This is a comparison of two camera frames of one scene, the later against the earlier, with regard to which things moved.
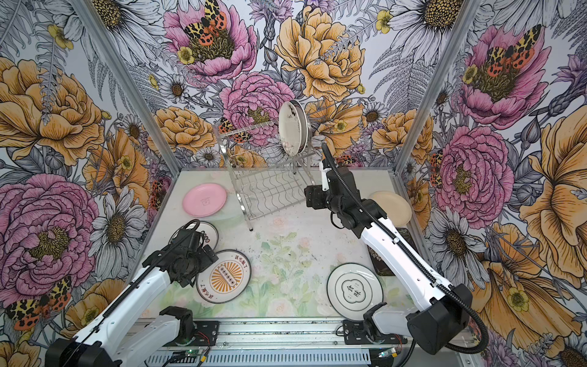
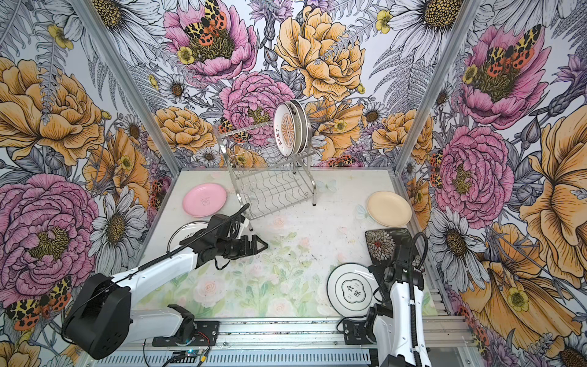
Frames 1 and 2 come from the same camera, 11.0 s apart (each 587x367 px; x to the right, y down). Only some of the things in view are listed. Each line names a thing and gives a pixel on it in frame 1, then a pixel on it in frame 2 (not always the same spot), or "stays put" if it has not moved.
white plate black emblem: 353,290 stays put
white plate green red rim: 303,129 stays put
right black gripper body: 323,199 → 381,270
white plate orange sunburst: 225,278 → 285,129
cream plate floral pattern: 293,127 stays put
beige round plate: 394,206 stays put
